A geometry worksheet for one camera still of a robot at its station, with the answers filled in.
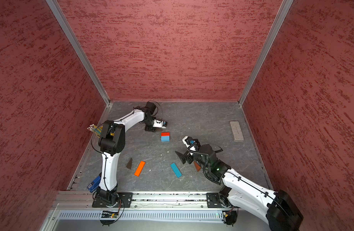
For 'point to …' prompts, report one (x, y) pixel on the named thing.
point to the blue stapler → (94, 185)
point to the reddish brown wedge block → (198, 167)
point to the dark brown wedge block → (129, 164)
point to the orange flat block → (139, 168)
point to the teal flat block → (176, 170)
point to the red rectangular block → (165, 134)
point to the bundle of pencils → (96, 130)
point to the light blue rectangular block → (165, 138)
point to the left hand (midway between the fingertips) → (152, 127)
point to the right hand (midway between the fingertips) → (181, 148)
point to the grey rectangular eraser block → (236, 132)
